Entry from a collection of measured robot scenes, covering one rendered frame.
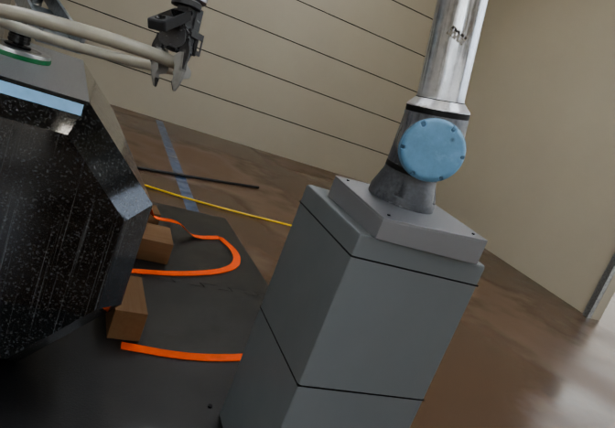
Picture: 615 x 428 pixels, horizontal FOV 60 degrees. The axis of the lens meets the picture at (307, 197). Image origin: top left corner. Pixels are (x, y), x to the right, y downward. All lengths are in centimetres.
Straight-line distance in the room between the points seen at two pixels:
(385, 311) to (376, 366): 16
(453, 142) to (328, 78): 631
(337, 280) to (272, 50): 605
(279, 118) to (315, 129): 55
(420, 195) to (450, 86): 33
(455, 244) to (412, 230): 14
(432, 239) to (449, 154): 23
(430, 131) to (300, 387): 71
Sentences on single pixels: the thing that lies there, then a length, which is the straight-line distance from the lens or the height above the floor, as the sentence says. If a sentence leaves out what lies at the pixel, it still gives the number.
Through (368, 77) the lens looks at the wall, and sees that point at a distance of 774.
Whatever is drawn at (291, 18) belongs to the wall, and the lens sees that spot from 728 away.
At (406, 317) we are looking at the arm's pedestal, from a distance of 145.
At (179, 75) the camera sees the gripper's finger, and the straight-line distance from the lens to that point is 132.
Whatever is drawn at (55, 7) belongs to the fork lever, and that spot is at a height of 106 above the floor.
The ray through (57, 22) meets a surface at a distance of 125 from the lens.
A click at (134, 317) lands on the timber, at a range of 211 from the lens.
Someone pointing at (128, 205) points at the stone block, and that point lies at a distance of 166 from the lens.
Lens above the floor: 114
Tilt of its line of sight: 12 degrees down
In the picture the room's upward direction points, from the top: 21 degrees clockwise
